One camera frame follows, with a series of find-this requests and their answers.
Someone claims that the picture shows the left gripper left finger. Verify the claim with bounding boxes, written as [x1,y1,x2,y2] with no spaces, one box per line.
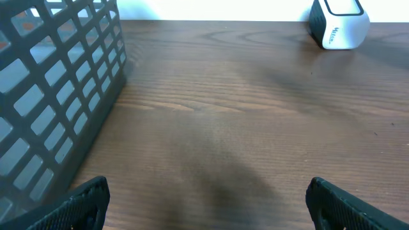
[1,176,110,230]

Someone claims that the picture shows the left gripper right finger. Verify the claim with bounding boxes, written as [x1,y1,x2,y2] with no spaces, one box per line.
[305,177,408,230]

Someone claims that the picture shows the white barcode scanner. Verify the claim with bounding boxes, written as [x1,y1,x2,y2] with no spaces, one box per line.
[309,0,370,50]

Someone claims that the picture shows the grey plastic mesh basket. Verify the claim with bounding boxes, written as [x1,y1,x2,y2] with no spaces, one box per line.
[1,0,127,222]

